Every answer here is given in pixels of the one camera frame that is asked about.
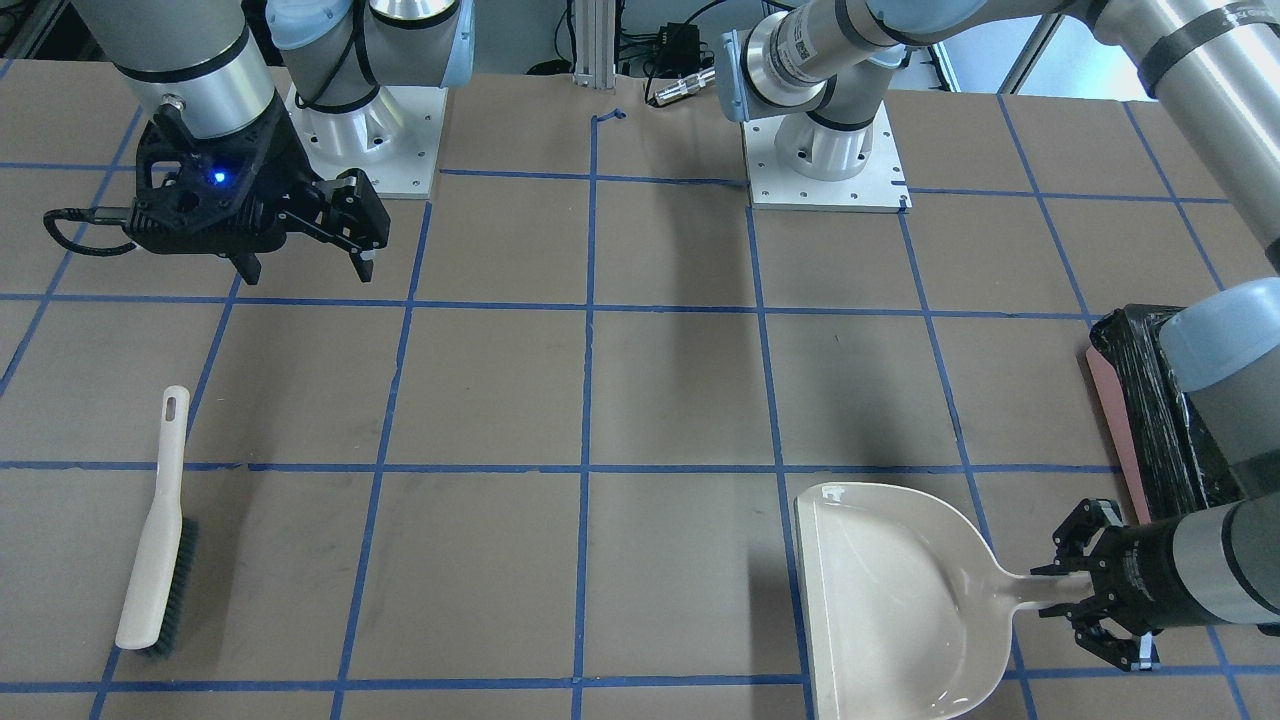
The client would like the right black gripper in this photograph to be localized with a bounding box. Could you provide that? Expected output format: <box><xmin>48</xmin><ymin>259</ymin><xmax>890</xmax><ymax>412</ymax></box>
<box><xmin>124</xmin><ymin>95</ymin><xmax>390</xmax><ymax>286</ymax></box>

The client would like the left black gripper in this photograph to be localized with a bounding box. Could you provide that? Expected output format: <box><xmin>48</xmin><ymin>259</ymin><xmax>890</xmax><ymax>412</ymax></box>
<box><xmin>1030</xmin><ymin>498</ymin><xmax>1187</xmax><ymax>673</ymax></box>

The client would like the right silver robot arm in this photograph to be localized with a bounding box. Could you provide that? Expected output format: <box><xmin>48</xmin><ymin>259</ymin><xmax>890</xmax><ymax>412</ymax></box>
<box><xmin>44</xmin><ymin>1</ymin><xmax>475</xmax><ymax>284</ymax></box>

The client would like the beige hand brush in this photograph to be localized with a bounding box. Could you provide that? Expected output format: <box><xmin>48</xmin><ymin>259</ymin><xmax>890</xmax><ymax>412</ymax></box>
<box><xmin>115</xmin><ymin>386</ymin><xmax>198</xmax><ymax>659</ymax></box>

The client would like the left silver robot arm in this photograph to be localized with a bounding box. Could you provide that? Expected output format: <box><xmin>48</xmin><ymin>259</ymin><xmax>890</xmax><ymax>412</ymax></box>
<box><xmin>713</xmin><ymin>1</ymin><xmax>1277</xmax><ymax>671</ymax></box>

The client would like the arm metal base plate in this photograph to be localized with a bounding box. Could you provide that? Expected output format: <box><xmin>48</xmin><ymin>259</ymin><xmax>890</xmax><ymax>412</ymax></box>
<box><xmin>285</xmin><ymin>86</ymin><xmax>451</xmax><ymax>200</ymax></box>
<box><xmin>741</xmin><ymin>102</ymin><xmax>913</xmax><ymax>213</ymax></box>

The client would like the aluminium frame post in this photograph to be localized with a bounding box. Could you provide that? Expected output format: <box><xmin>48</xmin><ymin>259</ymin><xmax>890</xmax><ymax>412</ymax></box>
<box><xmin>570</xmin><ymin>0</ymin><xmax>620</xmax><ymax>94</ymax></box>

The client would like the black power adapter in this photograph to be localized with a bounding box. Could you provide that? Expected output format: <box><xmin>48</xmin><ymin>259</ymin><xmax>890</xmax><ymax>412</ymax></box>
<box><xmin>653</xmin><ymin>22</ymin><xmax>703</xmax><ymax>77</ymax></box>

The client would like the black lined trash bin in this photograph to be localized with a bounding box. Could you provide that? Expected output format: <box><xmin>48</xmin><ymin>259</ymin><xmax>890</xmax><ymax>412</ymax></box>
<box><xmin>1084</xmin><ymin>304</ymin><xmax>1243</xmax><ymax>524</ymax></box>

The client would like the beige plastic dustpan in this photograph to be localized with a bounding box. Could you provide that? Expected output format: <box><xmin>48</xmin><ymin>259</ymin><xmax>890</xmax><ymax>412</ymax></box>
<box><xmin>794</xmin><ymin>482</ymin><xmax>1092</xmax><ymax>719</ymax></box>

